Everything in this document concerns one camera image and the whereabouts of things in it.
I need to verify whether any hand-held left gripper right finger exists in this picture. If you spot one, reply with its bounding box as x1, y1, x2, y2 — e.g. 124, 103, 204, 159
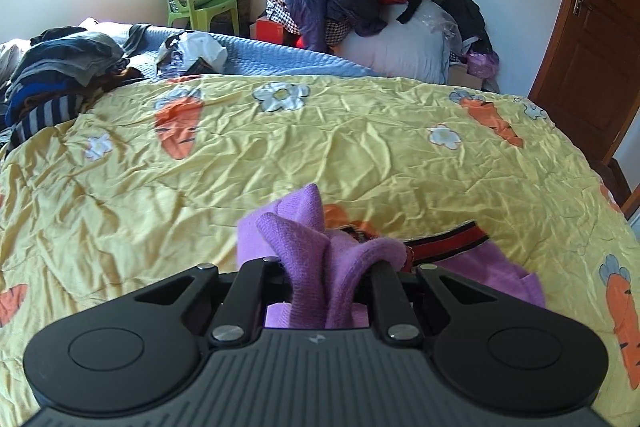
369, 261, 507, 348

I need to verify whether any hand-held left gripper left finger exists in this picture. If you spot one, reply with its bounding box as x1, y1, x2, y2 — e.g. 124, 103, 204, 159
131, 257, 291, 349

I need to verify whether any purple sweater with red trim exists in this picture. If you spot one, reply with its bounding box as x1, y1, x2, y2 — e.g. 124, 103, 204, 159
236, 183, 547, 332

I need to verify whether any pile of dark folded clothes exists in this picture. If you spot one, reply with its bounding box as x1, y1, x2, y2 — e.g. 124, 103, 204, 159
5, 26, 151, 148

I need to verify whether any yellow carrot-print quilt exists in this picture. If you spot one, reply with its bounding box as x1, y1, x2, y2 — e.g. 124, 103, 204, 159
0, 74, 640, 427

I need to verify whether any blue quilted blanket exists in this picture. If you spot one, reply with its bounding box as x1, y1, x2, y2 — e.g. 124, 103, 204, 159
122, 24, 376, 80

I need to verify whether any cardboard box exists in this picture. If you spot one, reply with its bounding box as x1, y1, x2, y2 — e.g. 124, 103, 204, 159
450, 62, 483, 90

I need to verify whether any white plastic bag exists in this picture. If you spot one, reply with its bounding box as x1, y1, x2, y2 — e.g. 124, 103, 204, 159
157, 32, 228, 75

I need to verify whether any white bedding bundle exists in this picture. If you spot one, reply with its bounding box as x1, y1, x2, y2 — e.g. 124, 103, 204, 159
335, 0, 453, 85

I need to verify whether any purple plastic bag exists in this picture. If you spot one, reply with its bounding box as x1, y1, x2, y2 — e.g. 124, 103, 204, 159
467, 52, 501, 80

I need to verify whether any red box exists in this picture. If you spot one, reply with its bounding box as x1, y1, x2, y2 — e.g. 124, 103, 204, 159
255, 19, 306, 50

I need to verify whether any houndstooth cloth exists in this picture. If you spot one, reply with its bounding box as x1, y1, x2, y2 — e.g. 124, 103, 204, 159
255, 0, 351, 48

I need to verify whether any navy jacket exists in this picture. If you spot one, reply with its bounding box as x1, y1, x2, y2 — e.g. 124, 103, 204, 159
282, 0, 386, 52

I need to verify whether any black cloth bag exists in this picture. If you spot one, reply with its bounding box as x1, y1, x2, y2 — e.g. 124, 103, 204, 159
442, 0, 493, 55

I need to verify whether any brown wooden door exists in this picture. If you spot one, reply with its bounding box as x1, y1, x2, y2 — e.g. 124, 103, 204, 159
527, 0, 640, 165

